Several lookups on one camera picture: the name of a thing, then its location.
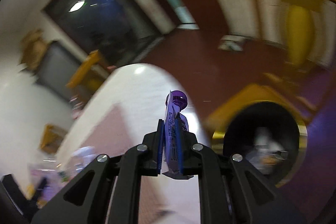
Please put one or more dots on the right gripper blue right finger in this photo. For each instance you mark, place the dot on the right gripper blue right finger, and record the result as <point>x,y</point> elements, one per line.
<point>178,133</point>

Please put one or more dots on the red striped table cloth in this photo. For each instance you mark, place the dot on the red striped table cloth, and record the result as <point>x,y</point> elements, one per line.
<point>110,137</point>

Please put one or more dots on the black trash bin gold rim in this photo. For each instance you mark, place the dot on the black trash bin gold rim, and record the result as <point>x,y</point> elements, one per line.
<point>270,135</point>

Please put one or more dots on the wooden chair at left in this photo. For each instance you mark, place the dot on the wooden chair at left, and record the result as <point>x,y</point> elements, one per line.
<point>52,138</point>

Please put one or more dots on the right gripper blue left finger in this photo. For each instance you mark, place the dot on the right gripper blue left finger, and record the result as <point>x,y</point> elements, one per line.
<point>160,144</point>

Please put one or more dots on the grey refrigerator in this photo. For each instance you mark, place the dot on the grey refrigerator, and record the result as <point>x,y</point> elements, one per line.
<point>56,69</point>

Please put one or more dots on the purple squeeze pouch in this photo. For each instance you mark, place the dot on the purple squeeze pouch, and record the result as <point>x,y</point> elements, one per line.
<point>176,101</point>

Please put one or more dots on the wooden chair far side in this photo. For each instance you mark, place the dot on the wooden chair far side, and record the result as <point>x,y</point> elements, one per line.
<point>86,81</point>

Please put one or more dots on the dark glass sliding door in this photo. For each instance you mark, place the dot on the dark glass sliding door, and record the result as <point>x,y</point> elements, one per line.
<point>118,29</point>

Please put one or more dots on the Galanz cardboard box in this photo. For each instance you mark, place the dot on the Galanz cardboard box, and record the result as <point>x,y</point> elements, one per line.
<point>33,49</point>

